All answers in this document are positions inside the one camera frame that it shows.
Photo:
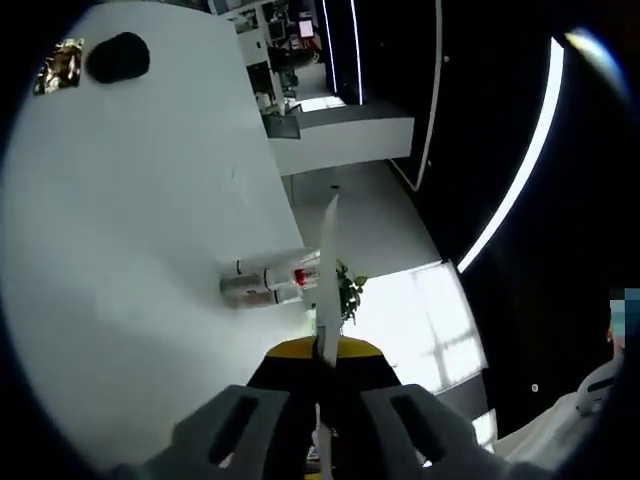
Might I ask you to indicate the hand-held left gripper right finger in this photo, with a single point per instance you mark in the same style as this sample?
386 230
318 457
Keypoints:
370 395

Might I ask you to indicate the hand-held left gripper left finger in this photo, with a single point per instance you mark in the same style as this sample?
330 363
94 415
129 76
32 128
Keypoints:
280 400

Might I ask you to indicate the red collar skincare bottle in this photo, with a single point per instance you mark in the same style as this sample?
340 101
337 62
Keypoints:
300 276

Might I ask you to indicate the white skincare tube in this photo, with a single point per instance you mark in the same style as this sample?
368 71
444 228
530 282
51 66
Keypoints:
330 260

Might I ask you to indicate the gold foil packet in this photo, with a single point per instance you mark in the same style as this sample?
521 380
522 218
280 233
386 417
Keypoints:
60 65

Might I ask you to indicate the green potted plant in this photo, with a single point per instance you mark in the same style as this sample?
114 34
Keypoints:
350 290

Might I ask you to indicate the person's white shirt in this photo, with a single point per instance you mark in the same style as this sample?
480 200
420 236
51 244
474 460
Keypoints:
545 430

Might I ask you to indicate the white chest-worn device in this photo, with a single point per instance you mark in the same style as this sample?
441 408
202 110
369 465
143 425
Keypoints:
597 387

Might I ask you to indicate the grey office chair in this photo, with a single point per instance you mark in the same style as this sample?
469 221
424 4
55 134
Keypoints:
282 127

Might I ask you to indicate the wide curved ceiling light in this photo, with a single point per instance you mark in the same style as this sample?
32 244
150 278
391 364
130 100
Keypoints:
540 125

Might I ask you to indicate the long ceiling light strip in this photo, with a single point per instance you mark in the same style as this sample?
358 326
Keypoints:
328 50
356 50

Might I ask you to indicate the small pink-screen monitor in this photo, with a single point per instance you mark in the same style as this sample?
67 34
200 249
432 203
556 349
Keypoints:
306 28

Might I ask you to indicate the black computer mouse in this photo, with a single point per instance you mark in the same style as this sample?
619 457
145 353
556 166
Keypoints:
119 57

